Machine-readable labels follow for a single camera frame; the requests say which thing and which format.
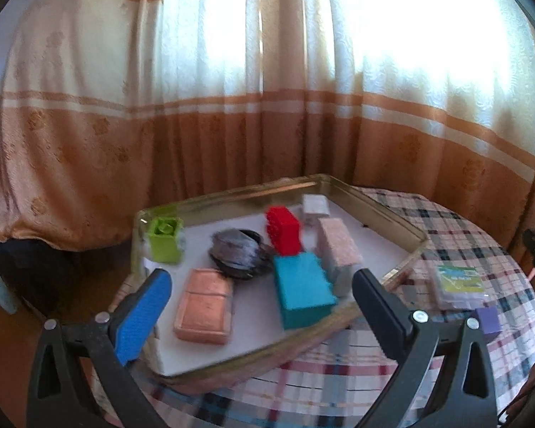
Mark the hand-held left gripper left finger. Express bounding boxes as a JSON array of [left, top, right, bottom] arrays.
[[27, 268, 174, 428]]

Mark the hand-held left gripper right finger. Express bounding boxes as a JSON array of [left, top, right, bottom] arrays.
[[351, 268, 502, 428]]

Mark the lime green box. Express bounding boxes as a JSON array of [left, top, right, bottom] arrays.
[[148, 216, 183, 265]]

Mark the pink patterned box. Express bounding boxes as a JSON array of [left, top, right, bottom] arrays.
[[316, 218, 363, 297]]

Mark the red toy block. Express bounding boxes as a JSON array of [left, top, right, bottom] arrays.
[[266, 206, 304, 258]]

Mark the small white box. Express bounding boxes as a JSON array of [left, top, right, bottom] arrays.
[[301, 193, 331, 227]]

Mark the gold metal tin tray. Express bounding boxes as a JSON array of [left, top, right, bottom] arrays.
[[131, 174, 429, 386]]

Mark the copper rectangular tin box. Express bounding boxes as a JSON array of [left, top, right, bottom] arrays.
[[173, 268, 235, 345]]

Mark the green and white packet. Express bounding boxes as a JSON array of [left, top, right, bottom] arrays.
[[432, 265, 489, 312]]

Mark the teal rectangular box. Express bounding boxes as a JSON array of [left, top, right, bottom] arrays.
[[273, 252, 338, 331]]

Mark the small purple box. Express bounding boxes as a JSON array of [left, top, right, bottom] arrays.
[[475, 307, 502, 338]]

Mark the white paper tray liner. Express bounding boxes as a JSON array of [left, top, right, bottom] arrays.
[[145, 196, 411, 377]]

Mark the black dish with wrapped item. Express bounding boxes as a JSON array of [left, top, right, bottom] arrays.
[[209, 229, 275, 281]]

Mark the light blue bottle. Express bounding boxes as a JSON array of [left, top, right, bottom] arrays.
[[0, 267, 19, 315]]

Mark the cream and orange floral curtain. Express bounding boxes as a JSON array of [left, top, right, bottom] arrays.
[[0, 0, 535, 277]]

